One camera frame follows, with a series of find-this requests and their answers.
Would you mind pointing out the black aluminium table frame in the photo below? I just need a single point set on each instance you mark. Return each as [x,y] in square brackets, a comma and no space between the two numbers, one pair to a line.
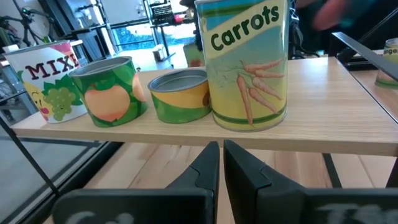
[90,169]

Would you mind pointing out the green yellow label can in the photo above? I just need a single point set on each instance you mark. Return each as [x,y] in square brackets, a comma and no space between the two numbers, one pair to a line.
[192,56]

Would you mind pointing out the short yellow green can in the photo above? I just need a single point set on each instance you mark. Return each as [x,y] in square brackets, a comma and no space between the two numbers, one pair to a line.
[180,102]

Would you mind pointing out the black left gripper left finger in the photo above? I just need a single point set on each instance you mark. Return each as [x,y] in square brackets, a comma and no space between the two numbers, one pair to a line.
[140,205]

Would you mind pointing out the tall carrots label can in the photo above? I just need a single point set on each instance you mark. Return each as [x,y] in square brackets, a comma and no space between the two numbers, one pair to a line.
[245,77]

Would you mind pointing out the person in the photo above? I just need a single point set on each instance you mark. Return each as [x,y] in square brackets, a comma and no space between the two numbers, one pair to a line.
[357,18]

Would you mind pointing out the orange label can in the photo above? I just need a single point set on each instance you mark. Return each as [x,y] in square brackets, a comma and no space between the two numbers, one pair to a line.
[388,70]

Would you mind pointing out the mixed fruit label white can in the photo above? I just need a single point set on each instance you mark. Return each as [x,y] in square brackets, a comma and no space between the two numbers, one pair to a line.
[43,84]

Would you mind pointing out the small box on table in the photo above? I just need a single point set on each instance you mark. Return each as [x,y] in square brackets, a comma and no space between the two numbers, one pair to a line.
[159,53]

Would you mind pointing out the wooden shelf with black frame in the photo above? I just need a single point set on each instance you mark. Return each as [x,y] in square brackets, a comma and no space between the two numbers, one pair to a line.
[326,118]

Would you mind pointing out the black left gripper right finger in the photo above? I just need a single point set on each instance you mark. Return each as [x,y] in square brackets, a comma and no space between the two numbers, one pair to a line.
[280,205]

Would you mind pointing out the white background table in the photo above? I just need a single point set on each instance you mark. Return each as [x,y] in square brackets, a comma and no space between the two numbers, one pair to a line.
[143,57]

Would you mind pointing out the green peach label can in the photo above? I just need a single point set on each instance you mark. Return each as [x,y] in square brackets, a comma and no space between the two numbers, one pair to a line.
[109,99]

